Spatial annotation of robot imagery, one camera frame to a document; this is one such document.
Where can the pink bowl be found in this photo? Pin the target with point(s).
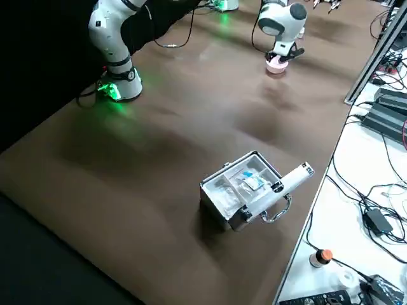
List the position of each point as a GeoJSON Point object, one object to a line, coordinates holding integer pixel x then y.
{"type": "Point", "coordinates": [276, 68]}

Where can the usb hub with plugs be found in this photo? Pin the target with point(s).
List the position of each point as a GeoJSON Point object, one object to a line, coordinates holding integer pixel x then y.
{"type": "Point", "coordinates": [389, 66]}

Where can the black power brick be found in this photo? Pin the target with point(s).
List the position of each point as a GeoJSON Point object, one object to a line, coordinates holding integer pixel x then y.
{"type": "Point", "coordinates": [384, 122]}
{"type": "Point", "coordinates": [392, 97]}

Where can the blue and white packet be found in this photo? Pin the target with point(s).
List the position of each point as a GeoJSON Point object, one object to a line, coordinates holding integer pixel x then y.
{"type": "Point", "coordinates": [254, 183]}
{"type": "Point", "coordinates": [246, 174]}

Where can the open aluminium case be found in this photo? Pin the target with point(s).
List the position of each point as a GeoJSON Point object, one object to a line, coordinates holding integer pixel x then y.
{"type": "Point", "coordinates": [216, 206]}

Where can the black desk power adapter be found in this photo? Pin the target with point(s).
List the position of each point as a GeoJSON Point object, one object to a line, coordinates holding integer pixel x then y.
{"type": "Point", "coordinates": [378, 221]}

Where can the small bottle with orange cap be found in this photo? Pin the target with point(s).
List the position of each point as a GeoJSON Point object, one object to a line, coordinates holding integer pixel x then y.
{"type": "Point", "coordinates": [318, 260]}

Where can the white tape roll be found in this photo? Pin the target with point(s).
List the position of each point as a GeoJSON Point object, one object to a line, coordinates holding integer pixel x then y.
{"type": "Point", "coordinates": [337, 281]}

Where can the black device panel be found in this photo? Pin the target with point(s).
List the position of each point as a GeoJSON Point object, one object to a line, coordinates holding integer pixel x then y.
{"type": "Point", "coordinates": [318, 300]}

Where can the grey blue adapter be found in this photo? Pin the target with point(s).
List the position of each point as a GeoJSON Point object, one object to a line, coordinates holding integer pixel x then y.
{"type": "Point", "coordinates": [384, 292]}

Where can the aluminium frame post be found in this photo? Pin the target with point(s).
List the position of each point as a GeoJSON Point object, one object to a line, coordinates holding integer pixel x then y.
{"type": "Point", "coordinates": [377, 51]}

